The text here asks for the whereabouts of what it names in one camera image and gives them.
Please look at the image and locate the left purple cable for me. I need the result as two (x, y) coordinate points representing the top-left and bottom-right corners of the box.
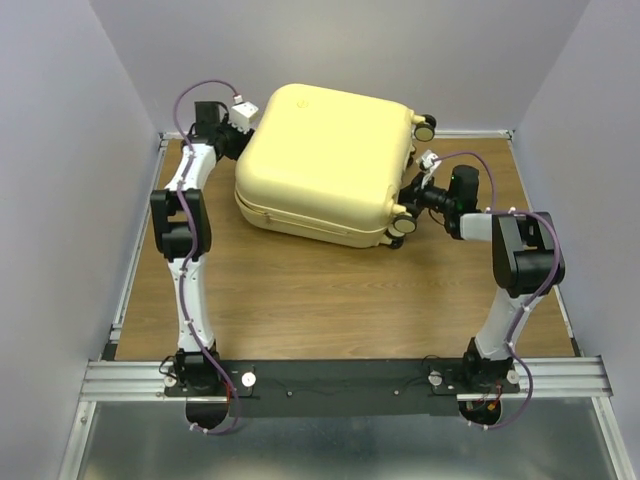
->
(172, 79), (246, 437)

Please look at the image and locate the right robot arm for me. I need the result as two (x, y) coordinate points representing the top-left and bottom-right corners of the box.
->
(399, 165), (565, 392)

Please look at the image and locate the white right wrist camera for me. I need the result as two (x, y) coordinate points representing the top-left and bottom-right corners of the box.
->
(418, 149), (442, 187)

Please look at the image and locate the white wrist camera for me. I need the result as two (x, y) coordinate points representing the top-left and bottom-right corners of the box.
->
(418, 149), (442, 187)
(229, 96), (259, 133)

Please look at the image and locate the cream yellow suitcase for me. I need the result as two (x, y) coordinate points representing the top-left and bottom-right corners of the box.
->
(234, 83), (437, 248)

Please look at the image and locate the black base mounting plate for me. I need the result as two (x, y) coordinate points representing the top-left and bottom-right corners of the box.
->
(160, 355), (520, 418)

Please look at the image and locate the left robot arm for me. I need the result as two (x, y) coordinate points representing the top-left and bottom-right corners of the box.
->
(150, 95), (259, 396)

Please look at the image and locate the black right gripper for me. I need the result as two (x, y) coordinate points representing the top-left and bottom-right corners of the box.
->
(387, 171), (453, 217)

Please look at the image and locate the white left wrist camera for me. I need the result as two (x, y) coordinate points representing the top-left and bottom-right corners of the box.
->
(229, 96), (259, 133)

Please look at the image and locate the aluminium frame rail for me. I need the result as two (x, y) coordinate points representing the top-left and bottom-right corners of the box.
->
(59, 355), (636, 479)

